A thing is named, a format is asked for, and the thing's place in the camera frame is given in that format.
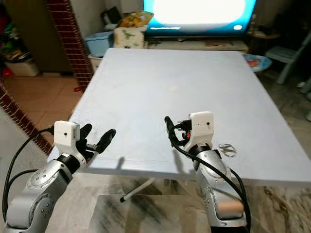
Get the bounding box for white dinosaur print box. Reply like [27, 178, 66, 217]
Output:
[113, 27, 147, 49]

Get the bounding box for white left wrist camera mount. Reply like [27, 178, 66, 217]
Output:
[53, 120, 81, 157]

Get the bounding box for blue plastic storage bin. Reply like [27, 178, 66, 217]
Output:
[84, 31, 115, 58]

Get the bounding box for red brick pillar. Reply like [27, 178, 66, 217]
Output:
[46, 0, 94, 93]

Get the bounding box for white folding table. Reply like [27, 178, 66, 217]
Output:
[46, 48, 311, 204]

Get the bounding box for pale television bench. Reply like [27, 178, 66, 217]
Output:
[146, 38, 250, 53]

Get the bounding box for red brick low wall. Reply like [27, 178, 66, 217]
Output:
[0, 85, 55, 157]

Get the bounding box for silver keys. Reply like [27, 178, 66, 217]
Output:
[218, 143, 238, 159]

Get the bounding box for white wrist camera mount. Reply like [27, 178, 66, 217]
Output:
[189, 111, 215, 149]
[53, 120, 81, 157]

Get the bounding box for brown wooden cupboard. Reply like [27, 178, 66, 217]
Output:
[16, 0, 73, 74]

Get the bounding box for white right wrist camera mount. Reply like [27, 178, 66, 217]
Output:
[189, 111, 215, 149]

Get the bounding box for colourful round plate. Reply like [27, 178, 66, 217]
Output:
[243, 53, 273, 73]

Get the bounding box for white plastic basket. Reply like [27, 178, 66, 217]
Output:
[5, 59, 40, 77]

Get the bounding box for pale blue plastic stool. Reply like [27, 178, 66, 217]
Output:
[265, 45, 311, 86]

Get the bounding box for yellow snack bag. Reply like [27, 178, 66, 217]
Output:
[119, 11, 155, 29]

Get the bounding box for flat screen television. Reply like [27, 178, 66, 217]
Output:
[143, 0, 257, 37]

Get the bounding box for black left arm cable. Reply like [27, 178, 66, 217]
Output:
[2, 126, 55, 222]

